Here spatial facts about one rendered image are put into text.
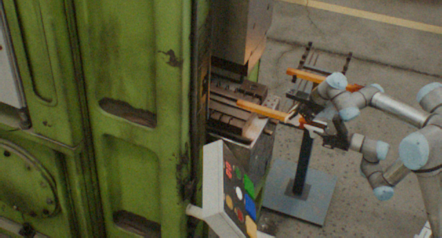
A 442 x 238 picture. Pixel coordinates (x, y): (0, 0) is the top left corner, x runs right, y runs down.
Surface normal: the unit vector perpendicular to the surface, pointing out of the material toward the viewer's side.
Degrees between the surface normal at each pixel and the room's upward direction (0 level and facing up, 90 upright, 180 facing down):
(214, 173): 30
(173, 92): 89
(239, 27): 90
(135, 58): 89
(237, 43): 90
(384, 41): 0
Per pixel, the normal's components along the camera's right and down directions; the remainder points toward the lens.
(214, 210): -0.47, -0.64
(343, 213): 0.04, -0.73
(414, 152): -0.86, 0.23
